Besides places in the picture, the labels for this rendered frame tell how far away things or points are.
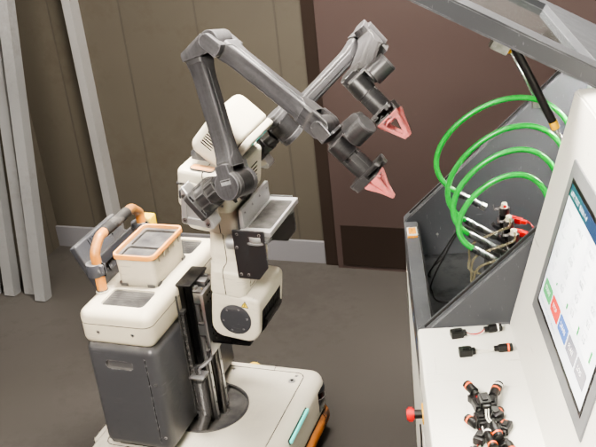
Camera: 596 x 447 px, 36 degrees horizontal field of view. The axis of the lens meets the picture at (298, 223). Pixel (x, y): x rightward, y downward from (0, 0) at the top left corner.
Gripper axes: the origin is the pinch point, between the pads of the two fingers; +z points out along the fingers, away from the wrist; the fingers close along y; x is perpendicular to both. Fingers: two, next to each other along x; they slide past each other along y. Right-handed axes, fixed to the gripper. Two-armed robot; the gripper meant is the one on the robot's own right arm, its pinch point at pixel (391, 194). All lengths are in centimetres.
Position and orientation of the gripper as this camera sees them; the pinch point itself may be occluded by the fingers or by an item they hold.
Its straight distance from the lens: 233.5
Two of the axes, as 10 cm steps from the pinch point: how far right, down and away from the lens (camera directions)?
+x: 3.0, -4.4, 8.5
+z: 7.3, 6.7, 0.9
